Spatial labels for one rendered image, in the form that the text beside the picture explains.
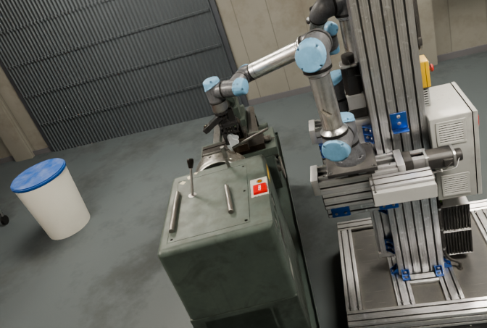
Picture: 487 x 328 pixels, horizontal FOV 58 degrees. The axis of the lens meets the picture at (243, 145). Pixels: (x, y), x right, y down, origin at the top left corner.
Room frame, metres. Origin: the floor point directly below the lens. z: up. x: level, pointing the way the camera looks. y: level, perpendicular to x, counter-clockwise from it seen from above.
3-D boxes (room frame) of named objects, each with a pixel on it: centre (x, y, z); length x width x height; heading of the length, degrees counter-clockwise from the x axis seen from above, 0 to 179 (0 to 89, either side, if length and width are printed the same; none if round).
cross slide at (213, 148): (2.65, 0.07, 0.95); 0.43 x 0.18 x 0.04; 83
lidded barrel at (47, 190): (4.05, 2.00, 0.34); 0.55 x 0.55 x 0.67
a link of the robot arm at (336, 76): (2.21, -0.59, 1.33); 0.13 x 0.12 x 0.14; 96
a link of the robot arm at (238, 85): (1.83, -0.05, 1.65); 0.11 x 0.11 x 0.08; 60
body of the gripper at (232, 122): (1.86, 0.04, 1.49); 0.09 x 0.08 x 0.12; 83
